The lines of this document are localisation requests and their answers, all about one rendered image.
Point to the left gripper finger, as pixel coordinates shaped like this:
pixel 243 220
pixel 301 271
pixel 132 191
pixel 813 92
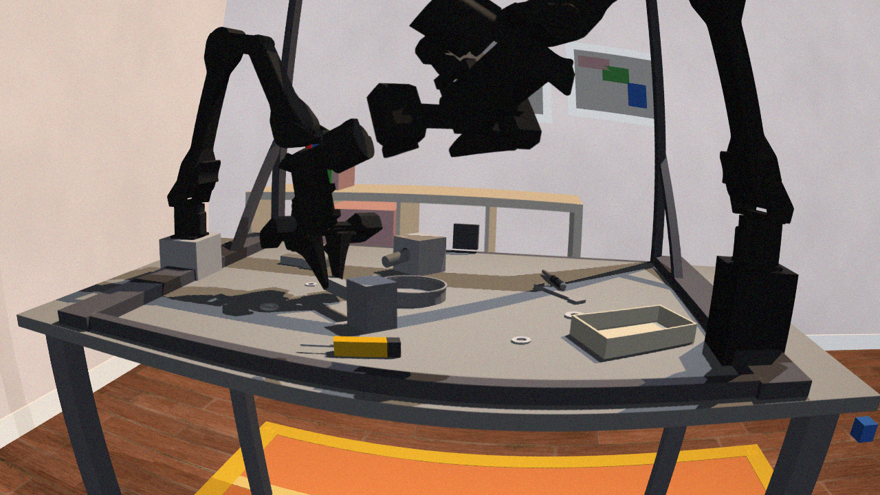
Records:
pixel 389 151
pixel 467 144

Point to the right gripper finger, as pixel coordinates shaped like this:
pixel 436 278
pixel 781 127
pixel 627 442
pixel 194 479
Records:
pixel 311 247
pixel 337 250

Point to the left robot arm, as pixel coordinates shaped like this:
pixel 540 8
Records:
pixel 521 63

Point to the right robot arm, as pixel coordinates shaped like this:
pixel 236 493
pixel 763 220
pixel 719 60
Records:
pixel 292 122

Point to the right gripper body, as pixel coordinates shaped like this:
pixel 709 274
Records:
pixel 314 202

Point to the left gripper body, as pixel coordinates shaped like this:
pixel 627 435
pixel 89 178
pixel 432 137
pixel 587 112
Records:
pixel 400 119

